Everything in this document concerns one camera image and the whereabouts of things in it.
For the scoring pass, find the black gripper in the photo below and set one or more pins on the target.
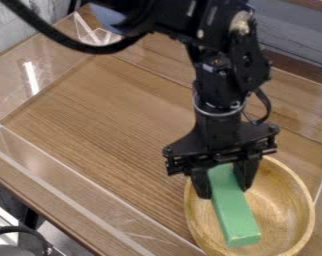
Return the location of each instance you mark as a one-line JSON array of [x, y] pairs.
[[221, 140]]

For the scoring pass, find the green rectangular block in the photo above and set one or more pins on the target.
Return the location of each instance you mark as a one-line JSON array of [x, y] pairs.
[[237, 219]]

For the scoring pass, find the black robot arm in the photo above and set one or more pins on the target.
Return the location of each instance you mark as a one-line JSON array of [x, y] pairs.
[[218, 31]]

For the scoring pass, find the brown wooden bowl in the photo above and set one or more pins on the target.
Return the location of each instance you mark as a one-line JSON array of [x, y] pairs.
[[282, 205]]

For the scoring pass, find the clear acrylic front wall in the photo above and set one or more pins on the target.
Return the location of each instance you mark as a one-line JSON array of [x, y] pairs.
[[93, 215]]

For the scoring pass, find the black metal frame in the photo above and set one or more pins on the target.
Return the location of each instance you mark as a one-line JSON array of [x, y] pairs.
[[28, 234]]

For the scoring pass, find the clear acrylic corner bracket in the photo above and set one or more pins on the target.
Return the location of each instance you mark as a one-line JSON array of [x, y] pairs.
[[98, 36]]

